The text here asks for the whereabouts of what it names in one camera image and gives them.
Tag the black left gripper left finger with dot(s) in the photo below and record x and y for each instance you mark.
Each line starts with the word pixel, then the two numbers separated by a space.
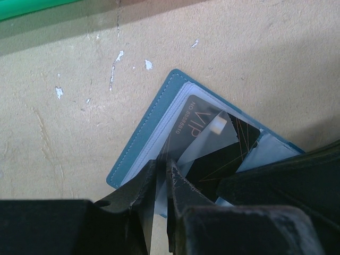
pixel 120 223

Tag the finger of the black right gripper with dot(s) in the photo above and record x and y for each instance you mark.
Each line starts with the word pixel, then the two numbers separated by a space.
pixel 309 181

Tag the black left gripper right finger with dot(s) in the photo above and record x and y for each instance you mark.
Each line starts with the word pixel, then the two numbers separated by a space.
pixel 195 225

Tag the black card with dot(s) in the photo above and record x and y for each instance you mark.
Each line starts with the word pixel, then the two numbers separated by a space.
pixel 208 144

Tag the blue leather card holder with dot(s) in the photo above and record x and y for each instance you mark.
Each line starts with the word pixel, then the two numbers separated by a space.
pixel 149 137

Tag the green bin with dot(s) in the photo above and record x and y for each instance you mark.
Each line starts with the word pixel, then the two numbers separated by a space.
pixel 13 8

